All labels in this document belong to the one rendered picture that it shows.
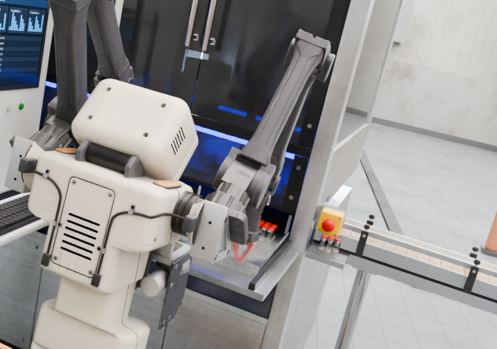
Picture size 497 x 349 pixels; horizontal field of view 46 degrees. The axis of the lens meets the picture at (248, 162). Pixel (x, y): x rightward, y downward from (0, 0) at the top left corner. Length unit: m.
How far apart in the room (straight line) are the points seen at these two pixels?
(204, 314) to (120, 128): 1.14
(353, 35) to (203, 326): 1.12
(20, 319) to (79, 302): 1.35
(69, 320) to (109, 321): 0.10
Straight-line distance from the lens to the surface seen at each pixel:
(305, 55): 1.34
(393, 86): 12.21
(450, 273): 2.03
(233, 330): 2.14
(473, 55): 12.48
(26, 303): 2.56
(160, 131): 1.12
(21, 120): 2.15
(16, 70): 2.06
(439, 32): 12.31
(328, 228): 1.88
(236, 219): 1.11
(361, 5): 1.83
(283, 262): 1.82
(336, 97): 1.84
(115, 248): 1.13
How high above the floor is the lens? 1.58
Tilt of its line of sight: 14 degrees down
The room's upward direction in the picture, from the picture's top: 13 degrees clockwise
